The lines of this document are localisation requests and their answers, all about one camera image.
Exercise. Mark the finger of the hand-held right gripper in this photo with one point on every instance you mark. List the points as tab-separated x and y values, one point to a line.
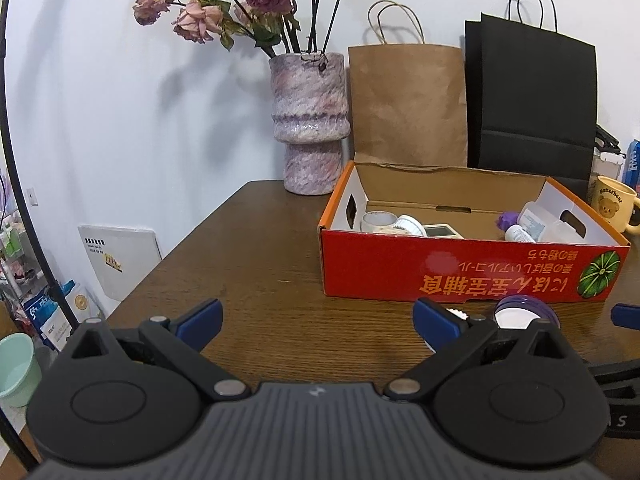
627	317
617	375

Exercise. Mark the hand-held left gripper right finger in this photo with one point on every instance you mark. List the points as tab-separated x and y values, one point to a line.
435	322

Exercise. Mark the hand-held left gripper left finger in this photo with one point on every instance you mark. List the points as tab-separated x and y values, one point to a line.
200	322

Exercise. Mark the red cardboard box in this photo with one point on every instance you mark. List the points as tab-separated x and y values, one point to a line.
450	270

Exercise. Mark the purple rimmed round lid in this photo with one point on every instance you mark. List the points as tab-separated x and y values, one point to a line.
520	317

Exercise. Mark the white remote control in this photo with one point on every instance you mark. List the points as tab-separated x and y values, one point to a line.
440	231

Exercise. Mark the small beige bottle white cap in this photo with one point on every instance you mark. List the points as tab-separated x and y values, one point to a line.
410	225

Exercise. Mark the translucent plastic container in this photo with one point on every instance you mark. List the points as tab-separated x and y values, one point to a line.
550	225

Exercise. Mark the white tape roll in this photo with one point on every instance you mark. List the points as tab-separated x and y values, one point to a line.
367	220

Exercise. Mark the purple ribbed cap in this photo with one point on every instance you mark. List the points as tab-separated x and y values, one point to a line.
510	220

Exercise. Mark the white flat panel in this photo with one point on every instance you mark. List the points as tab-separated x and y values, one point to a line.
120	260

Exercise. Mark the yellow bear mug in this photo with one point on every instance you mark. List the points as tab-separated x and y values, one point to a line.
612	205

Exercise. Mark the blue printed packets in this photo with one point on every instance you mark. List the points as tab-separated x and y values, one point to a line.
50	315

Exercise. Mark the white plastic tub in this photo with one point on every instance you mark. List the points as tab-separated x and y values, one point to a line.
607	167

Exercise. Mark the black light stand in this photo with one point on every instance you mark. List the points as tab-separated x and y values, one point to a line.
51	287

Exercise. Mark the blue drink can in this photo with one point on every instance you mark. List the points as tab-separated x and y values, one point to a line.
632	162

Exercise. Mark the green plastic bucket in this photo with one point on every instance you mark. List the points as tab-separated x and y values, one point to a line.
17	370

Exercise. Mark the brown paper bag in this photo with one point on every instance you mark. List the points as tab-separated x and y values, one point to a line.
405	105

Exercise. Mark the pink marbled ceramic vase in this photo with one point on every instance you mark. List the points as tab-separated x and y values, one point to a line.
310	120

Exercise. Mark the black paper bag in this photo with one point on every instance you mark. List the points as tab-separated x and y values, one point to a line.
530	100

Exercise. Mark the dried pink roses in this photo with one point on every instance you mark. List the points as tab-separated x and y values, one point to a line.
200	20

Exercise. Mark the white wall socket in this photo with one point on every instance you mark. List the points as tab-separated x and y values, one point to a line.
33	196

